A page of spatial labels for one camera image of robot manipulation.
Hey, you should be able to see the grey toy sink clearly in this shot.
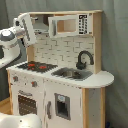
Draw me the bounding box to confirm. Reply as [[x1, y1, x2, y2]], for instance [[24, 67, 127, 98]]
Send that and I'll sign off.
[[52, 67, 92, 81]]

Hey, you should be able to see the grey range hood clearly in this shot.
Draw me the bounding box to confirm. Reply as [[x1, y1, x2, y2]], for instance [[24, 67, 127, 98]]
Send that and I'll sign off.
[[34, 15, 49, 33]]

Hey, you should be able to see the red right stove knob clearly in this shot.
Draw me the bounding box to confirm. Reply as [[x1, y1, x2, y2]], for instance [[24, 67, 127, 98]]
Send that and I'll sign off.
[[31, 81, 38, 87]]

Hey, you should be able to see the grey ice dispenser panel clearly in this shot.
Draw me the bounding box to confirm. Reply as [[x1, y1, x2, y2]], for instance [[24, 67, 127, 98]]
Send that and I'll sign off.
[[54, 93, 71, 120]]

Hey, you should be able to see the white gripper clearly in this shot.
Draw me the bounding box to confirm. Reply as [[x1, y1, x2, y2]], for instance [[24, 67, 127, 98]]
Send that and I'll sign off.
[[14, 13, 37, 47]]

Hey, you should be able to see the white oven door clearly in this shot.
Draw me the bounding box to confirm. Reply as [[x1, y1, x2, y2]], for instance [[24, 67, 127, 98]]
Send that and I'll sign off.
[[12, 86, 43, 118]]

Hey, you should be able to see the white fridge cabinet door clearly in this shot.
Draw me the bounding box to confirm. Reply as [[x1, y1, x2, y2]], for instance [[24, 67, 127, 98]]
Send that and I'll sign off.
[[45, 82, 82, 128]]

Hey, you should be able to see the black toy stovetop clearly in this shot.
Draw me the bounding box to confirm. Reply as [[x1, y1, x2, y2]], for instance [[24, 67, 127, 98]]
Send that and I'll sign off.
[[19, 61, 56, 73]]

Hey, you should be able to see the red stove knob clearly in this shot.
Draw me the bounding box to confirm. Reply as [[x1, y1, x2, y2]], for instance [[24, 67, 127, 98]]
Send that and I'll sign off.
[[13, 76, 18, 82], [31, 81, 38, 87]]

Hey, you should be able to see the red left stove knob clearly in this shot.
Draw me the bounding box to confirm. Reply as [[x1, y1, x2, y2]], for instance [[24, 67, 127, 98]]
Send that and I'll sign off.
[[13, 76, 18, 82]]

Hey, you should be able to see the wooden toy kitchen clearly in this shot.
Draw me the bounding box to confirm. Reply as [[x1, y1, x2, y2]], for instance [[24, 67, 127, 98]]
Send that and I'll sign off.
[[8, 10, 114, 128]]

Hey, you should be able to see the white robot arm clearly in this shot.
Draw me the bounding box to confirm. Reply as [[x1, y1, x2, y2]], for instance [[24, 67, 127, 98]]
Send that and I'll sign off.
[[0, 13, 42, 128]]

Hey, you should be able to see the black toy faucet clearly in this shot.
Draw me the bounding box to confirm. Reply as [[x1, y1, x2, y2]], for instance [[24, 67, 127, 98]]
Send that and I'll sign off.
[[76, 50, 94, 70]]

